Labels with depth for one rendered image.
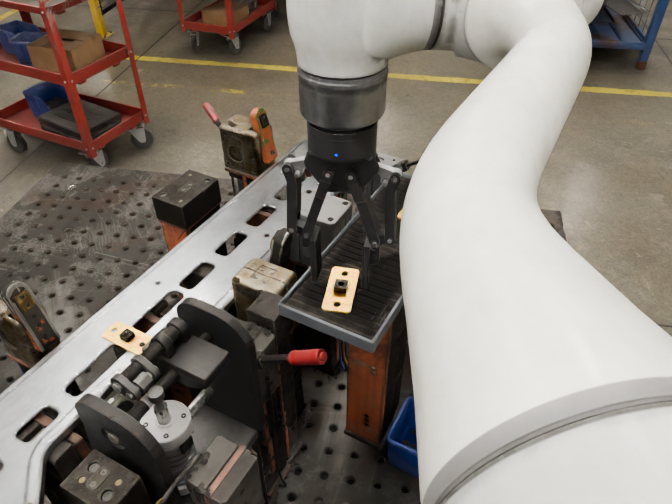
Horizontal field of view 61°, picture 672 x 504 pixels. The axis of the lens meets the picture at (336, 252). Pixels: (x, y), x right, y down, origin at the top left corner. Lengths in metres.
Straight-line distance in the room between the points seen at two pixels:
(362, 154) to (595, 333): 0.46
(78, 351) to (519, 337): 0.87
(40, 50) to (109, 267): 1.80
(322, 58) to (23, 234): 1.39
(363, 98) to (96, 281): 1.13
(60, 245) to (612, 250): 2.29
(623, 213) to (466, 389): 3.03
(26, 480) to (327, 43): 0.66
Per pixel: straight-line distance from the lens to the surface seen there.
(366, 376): 1.00
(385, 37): 0.54
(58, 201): 1.91
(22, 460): 0.90
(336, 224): 0.97
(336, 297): 0.75
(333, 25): 0.53
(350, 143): 0.59
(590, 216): 3.10
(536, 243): 0.21
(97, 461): 0.71
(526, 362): 0.17
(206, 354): 0.71
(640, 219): 3.19
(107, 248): 1.68
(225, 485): 0.71
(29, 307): 0.99
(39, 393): 0.96
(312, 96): 0.57
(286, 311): 0.74
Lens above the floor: 1.69
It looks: 40 degrees down
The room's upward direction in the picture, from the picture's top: straight up
